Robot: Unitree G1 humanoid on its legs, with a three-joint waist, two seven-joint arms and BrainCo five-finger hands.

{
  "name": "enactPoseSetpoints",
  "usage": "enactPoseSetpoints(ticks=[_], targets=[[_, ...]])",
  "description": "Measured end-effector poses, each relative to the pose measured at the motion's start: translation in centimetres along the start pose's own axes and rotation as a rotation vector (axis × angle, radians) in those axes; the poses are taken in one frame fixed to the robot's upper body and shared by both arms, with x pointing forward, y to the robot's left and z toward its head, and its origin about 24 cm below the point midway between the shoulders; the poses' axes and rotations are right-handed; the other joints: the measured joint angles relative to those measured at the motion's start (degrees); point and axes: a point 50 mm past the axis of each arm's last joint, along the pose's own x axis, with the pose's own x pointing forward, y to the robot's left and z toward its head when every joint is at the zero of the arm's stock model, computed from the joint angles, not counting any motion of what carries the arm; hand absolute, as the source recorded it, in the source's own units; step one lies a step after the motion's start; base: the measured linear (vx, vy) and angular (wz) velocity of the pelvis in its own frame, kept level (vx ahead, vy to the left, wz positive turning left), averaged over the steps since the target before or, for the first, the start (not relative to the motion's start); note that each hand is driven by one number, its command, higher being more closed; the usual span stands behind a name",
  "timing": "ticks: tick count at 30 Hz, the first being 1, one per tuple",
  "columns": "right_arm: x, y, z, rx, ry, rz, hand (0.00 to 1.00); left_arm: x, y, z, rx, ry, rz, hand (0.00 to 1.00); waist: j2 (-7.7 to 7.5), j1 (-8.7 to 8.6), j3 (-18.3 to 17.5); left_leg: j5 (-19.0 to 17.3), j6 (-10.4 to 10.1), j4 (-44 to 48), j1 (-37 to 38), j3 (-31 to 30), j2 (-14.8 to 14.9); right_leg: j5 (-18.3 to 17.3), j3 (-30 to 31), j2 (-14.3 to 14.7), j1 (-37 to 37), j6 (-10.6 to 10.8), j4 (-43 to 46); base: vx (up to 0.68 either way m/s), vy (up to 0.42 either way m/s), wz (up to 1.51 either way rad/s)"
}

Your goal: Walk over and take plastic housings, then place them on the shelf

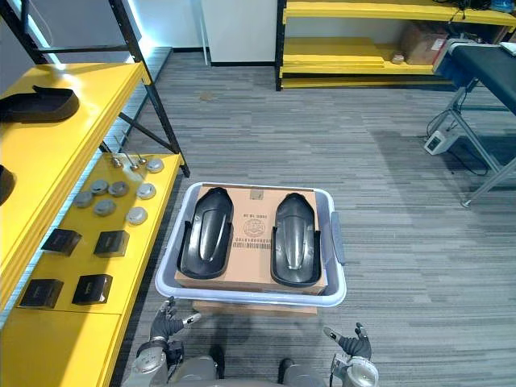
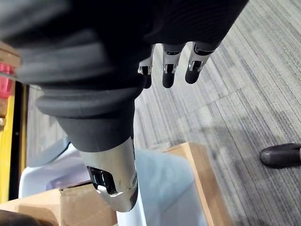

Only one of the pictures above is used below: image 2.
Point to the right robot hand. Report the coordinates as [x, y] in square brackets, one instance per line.
[94, 58]

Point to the cardboard box on shelf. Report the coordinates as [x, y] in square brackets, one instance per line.
[8, 55]

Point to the red item on shelf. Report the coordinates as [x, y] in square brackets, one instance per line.
[5, 80]

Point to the brown cardboard box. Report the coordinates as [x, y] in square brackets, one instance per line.
[80, 204]

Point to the black plastic housing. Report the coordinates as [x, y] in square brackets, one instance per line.
[16, 219]

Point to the dark robot foot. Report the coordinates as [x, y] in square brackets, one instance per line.
[279, 155]

